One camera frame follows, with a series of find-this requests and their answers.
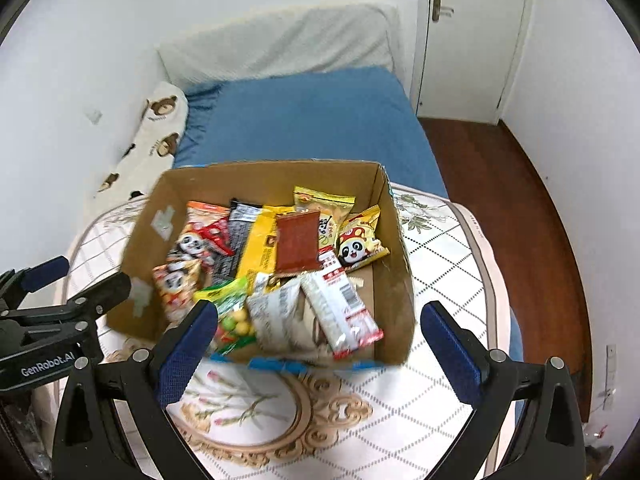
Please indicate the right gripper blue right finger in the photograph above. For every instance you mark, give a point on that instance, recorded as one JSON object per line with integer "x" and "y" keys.
{"x": 467, "y": 364}

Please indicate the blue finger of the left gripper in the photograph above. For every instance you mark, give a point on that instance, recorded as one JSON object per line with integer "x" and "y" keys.
{"x": 17, "y": 284}
{"x": 98, "y": 299}

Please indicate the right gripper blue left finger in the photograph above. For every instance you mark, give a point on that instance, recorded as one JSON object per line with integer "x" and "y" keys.
{"x": 166, "y": 370}

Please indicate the green candy bag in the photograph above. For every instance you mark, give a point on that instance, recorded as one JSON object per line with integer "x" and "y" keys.
{"x": 235, "y": 329}

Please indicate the orange panda sunflower seed bag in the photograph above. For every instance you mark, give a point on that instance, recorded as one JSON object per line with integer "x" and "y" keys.
{"x": 189, "y": 244}

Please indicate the white grey snack packet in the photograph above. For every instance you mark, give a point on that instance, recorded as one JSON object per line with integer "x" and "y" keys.
{"x": 272, "y": 314}

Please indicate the red white barcode packet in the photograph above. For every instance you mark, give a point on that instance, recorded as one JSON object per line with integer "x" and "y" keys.
{"x": 341, "y": 314}

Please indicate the long yellow snack bag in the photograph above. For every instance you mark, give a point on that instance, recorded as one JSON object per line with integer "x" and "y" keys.
{"x": 260, "y": 252}

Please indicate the small red triangular packet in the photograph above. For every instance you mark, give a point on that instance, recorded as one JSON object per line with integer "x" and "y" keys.
{"x": 218, "y": 236}

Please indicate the black grey snack bag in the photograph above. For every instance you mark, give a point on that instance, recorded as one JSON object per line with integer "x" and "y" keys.
{"x": 240, "y": 221}

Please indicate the yellow panda snack bag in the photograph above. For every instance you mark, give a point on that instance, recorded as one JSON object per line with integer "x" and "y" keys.
{"x": 357, "y": 244}

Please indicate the brown snack packet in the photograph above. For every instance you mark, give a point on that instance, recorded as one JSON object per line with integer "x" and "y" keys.
{"x": 297, "y": 243}

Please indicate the yellow rice cracker packet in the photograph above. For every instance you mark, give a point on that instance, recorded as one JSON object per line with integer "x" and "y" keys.
{"x": 333, "y": 210}

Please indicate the beige chocolate wafer packet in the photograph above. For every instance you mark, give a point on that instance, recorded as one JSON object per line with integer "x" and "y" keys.
{"x": 307, "y": 333}

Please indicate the bear print white pillow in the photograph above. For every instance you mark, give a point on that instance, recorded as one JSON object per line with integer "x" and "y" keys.
{"x": 152, "y": 151}

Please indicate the blue bed sheet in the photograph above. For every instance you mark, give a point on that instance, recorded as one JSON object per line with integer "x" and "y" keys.
{"x": 358, "y": 114}

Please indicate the grey padded headboard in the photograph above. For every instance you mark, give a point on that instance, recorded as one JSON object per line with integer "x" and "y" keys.
{"x": 288, "y": 41}

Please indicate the white door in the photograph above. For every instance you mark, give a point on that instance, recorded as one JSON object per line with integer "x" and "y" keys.
{"x": 465, "y": 65}

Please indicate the white wall socket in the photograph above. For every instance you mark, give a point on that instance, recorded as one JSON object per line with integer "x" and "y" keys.
{"x": 607, "y": 394}

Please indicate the metal door handle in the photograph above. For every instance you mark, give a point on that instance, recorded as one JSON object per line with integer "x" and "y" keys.
{"x": 440, "y": 11}

